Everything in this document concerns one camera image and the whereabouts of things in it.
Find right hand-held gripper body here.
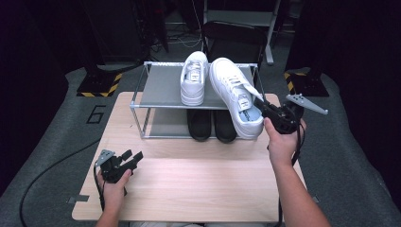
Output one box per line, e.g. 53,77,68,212
262,93,329,136

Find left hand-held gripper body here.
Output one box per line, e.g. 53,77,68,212
94,148,135,184

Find black flip-flop sandal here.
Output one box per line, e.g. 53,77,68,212
214,110,238,144
186,109,213,142

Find white lace-up sneaker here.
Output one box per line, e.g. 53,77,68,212
208,57,266,141
179,50,210,107

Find grey metal shoe rack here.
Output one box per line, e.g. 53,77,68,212
130,61,270,140

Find person's left hand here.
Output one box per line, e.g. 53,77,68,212
96,169,133,214

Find person's right hand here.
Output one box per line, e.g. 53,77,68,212
264,116,307,167

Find black yellow striped stand base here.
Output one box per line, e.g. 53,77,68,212
76,72,124,98
283,71,330,97

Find black chair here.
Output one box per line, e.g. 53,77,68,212
200,20,268,69

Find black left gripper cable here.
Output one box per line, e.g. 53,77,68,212
93,165,106,212

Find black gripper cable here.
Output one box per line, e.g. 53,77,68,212
276,122,306,227
93,165,106,212

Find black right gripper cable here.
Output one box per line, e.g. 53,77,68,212
276,122,306,227

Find black floor cable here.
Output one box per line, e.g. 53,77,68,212
18,138,102,227

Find white metal frame desk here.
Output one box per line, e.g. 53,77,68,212
199,0,284,66

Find white floor cable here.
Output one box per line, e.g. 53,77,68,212
150,29,203,53

